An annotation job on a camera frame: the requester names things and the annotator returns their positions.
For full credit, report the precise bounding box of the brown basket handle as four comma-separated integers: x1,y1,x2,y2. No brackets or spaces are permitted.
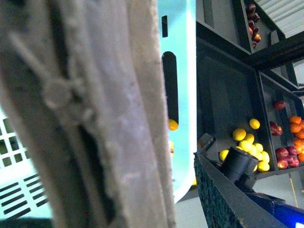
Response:
0,0,176,228

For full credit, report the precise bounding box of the black produce display shelf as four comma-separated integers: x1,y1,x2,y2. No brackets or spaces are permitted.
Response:
195,0,304,178

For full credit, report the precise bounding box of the light green plastic basket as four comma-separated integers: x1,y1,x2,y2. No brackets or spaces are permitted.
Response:
0,0,197,228

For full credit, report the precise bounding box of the yellow lemon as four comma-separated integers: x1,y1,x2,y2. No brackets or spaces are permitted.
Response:
249,118,260,130
232,128,247,141

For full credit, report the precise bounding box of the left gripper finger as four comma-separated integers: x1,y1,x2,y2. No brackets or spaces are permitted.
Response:
194,152,286,228

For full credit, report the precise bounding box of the orange tangerine pile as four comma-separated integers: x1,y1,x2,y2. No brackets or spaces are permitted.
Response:
289,115,304,162

